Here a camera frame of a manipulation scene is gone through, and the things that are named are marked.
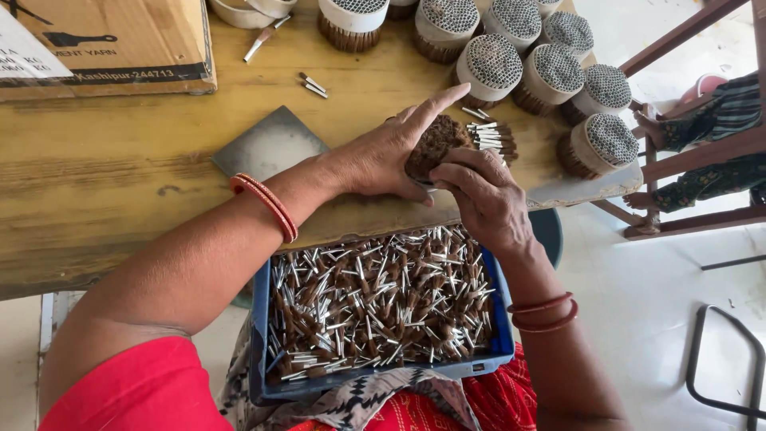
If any person's left hand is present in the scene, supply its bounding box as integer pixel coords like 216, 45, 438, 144
322, 83, 472, 208

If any person's right hand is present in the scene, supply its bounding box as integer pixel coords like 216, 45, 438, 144
428, 147, 537, 255

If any brown bristle bundle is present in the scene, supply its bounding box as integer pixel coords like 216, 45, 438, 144
405, 115, 477, 184

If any dark round stool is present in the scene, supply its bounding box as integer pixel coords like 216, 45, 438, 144
527, 207, 564, 271

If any small stack of brush heads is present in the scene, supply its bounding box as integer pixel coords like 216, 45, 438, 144
466, 121, 519, 166

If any grey metal plate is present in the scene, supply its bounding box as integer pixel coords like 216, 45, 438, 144
211, 106, 330, 184

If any red bangle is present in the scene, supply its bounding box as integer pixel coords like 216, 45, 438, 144
230, 175, 296, 244
237, 172, 299, 239
507, 291, 574, 315
511, 299, 579, 334

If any blue plastic crate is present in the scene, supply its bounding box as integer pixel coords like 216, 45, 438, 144
249, 224, 516, 408

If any group of white-banded brush bundles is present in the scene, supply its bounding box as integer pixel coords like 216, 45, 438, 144
316, 0, 641, 181

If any heap of metal-ferrule brush heads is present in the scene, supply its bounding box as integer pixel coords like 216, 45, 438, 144
266, 225, 498, 384

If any pink plastic container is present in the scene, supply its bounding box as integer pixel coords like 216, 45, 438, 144
679, 73, 729, 106

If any black metal rod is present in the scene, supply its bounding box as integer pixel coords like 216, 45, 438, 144
700, 254, 766, 271

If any brown cardboard box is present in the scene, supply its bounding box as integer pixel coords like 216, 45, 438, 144
0, 0, 218, 103

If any person's red garment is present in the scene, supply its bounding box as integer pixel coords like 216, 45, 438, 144
38, 335, 539, 431

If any white table leg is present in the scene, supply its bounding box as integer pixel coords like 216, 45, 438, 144
37, 291, 86, 360

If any red wooden frame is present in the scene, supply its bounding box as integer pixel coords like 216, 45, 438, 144
589, 0, 766, 241

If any black metal tube frame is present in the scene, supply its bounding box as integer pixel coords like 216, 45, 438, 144
685, 304, 766, 431

